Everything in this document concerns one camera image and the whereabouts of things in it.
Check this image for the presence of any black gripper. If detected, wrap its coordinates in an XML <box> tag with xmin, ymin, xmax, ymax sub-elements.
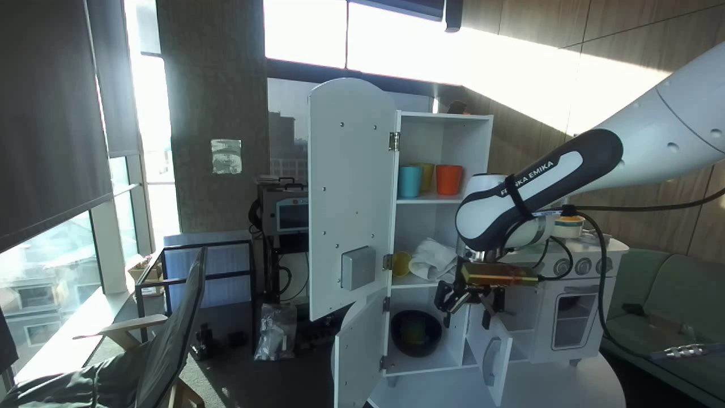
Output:
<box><xmin>433</xmin><ymin>279</ymin><xmax>507</xmax><ymax>333</ymax></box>

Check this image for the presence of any small white cabinet door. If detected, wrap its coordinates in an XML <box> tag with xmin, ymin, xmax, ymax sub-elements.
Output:
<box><xmin>463</xmin><ymin>302</ymin><xmax>514</xmax><ymax>408</ymax></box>

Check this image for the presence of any short white fridge door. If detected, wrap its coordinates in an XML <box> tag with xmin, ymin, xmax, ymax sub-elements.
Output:
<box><xmin>332</xmin><ymin>291</ymin><xmax>395</xmax><ymax>408</ymax></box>

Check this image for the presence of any tall white fridge door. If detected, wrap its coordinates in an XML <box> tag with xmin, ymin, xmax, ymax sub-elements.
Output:
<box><xmin>304</xmin><ymin>77</ymin><xmax>399</xmax><ymax>325</ymax></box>

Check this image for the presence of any white toy kitchen cabinet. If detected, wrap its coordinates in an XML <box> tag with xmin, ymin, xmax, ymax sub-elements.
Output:
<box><xmin>382</xmin><ymin>111</ymin><xmax>630</xmax><ymax>395</ymax></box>

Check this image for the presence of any black bowl with fruit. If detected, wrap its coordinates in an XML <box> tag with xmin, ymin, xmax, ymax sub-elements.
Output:
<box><xmin>390</xmin><ymin>309</ymin><xmax>446</xmax><ymax>360</ymax></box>

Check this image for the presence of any white crumpled cloth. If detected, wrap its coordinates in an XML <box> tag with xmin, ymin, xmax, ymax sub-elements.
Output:
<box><xmin>406</xmin><ymin>236</ymin><xmax>463</xmax><ymax>283</ymax></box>

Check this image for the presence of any yellow plastic cup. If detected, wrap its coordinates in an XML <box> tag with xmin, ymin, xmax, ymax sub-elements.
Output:
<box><xmin>390</xmin><ymin>253</ymin><xmax>412</xmax><ymax>279</ymax></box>

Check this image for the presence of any orange plastic cup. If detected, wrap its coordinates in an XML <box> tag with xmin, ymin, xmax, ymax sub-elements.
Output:
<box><xmin>435</xmin><ymin>163</ymin><xmax>466</xmax><ymax>199</ymax></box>

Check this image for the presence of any yellow-green plastic cup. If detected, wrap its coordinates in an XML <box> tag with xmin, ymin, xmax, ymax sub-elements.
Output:
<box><xmin>420</xmin><ymin>163</ymin><xmax>440</xmax><ymax>198</ymax></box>

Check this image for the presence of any cream bowl with green stripe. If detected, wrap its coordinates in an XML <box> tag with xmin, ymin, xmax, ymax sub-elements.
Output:
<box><xmin>556</xmin><ymin>214</ymin><xmax>589</xmax><ymax>241</ymax></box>

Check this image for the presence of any blue plastic cup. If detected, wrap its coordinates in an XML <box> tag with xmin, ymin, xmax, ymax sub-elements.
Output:
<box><xmin>399</xmin><ymin>165</ymin><xmax>424</xmax><ymax>203</ymax></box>

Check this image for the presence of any clear plastic bag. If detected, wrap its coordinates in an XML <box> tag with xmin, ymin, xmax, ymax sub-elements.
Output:
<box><xmin>253</xmin><ymin>302</ymin><xmax>300</xmax><ymax>364</ymax></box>

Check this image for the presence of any black equipment rack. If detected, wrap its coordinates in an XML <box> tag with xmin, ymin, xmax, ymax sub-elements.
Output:
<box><xmin>250</xmin><ymin>174</ymin><xmax>314</xmax><ymax>306</ymax></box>

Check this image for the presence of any green sofa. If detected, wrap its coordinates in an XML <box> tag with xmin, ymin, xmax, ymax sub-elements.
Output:
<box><xmin>601</xmin><ymin>248</ymin><xmax>725</xmax><ymax>403</ymax></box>

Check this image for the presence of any paper sheet on column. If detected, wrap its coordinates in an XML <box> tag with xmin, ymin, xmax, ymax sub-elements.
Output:
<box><xmin>208</xmin><ymin>137</ymin><xmax>245</xmax><ymax>179</ymax></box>

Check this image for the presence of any dark window blind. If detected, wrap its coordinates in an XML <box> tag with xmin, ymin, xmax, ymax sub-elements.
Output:
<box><xmin>0</xmin><ymin>0</ymin><xmax>144</xmax><ymax>255</ymax></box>

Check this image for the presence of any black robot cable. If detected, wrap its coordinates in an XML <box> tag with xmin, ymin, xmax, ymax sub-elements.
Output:
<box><xmin>528</xmin><ymin>185</ymin><xmax>725</xmax><ymax>367</ymax></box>

